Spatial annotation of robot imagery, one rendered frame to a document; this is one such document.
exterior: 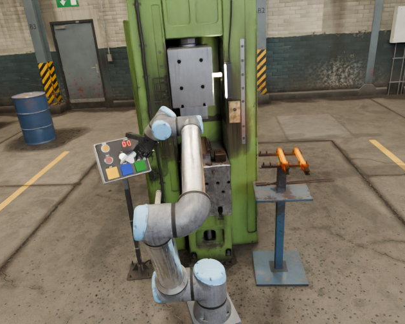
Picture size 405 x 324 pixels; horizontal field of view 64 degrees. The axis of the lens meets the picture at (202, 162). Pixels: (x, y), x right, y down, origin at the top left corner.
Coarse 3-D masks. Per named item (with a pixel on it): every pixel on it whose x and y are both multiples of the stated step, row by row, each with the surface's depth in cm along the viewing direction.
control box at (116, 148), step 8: (96, 144) 225; (104, 144) 227; (112, 144) 229; (120, 144) 231; (96, 152) 224; (104, 152) 226; (112, 152) 228; (120, 152) 230; (96, 160) 229; (104, 160) 225; (112, 160) 227; (120, 160) 229; (144, 160) 236; (104, 168) 224; (120, 168) 228; (104, 176) 223; (120, 176) 227; (128, 176) 229
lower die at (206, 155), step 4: (204, 136) 289; (204, 144) 271; (204, 148) 261; (208, 148) 261; (204, 152) 254; (208, 152) 253; (204, 156) 251; (208, 156) 251; (204, 160) 253; (208, 160) 253
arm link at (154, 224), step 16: (144, 208) 106; (160, 208) 106; (144, 224) 103; (160, 224) 103; (144, 240) 110; (160, 240) 108; (160, 256) 118; (176, 256) 127; (160, 272) 130; (176, 272) 134; (160, 288) 145; (176, 288) 144
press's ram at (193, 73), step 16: (176, 48) 228; (192, 48) 220; (208, 48) 221; (176, 64) 223; (192, 64) 224; (208, 64) 225; (176, 80) 227; (192, 80) 228; (208, 80) 229; (176, 96) 232; (192, 96) 233; (208, 96) 233
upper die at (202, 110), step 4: (204, 104) 241; (180, 108) 235; (184, 108) 236; (188, 108) 236; (192, 108) 236; (196, 108) 236; (200, 108) 236; (204, 108) 236; (180, 112) 237; (184, 112) 237; (188, 112) 237; (192, 112) 237; (196, 112) 237; (200, 112) 238; (204, 112) 238; (204, 116) 239
